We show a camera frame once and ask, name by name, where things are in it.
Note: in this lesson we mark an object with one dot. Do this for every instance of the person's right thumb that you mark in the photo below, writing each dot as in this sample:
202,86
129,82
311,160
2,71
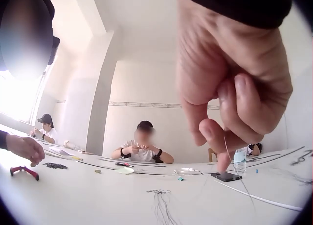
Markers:
194,122

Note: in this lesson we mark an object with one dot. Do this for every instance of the person's right hand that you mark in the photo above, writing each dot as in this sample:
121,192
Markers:
207,63

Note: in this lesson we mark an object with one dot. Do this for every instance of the white paper sheet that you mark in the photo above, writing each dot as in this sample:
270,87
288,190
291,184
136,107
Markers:
58,151

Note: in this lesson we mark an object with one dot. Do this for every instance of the long grey rod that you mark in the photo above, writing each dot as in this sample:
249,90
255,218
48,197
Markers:
137,164
276,155

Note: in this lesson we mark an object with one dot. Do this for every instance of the flat black box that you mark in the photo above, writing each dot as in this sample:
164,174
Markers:
226,176

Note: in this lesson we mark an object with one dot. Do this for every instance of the person's left fingers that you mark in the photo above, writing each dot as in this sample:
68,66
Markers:
38,157

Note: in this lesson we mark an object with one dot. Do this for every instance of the row of small white pieces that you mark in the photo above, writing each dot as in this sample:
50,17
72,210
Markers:
189,170

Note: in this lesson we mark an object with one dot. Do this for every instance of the person's left hand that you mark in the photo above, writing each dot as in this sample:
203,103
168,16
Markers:
23,148

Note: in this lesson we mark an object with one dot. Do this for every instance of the red and black pliers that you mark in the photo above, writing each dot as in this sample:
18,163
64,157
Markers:
31,172

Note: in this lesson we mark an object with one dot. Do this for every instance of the black wrist band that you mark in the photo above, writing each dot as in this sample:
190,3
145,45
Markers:
244,4

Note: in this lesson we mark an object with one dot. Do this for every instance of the clear plastic water bottle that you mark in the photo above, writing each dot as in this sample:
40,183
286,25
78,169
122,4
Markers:
240,161

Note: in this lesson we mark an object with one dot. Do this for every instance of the pale yellow sticky note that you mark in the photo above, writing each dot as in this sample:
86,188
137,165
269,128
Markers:
125,170

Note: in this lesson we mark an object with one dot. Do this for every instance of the person's right index finger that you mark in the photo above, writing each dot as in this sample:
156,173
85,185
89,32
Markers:
217,146

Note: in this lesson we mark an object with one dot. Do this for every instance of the person's right fingers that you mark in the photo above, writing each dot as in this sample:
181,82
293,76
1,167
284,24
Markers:
254,112

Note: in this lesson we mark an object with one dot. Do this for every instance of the wooden chair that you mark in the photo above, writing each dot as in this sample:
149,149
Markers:
212,155

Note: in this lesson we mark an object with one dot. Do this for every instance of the bright window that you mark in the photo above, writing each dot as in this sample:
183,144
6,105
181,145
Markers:
17,97

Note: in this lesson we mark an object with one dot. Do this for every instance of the pile of small dark parts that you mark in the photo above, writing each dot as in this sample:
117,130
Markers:
55,165

